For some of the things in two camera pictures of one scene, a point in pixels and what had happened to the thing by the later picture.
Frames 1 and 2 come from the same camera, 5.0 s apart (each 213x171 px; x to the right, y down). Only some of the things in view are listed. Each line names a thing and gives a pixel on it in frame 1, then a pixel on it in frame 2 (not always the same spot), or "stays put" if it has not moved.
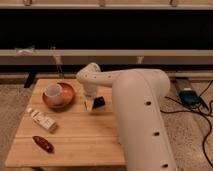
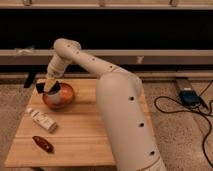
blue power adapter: x=189 y=97 stays put
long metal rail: x=114 y=57 stays put
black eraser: x=98 y=102 -> x=55 y=87
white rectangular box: x=42 y=119 stays put
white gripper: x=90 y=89 -> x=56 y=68
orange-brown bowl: x=68 y=97 stays put
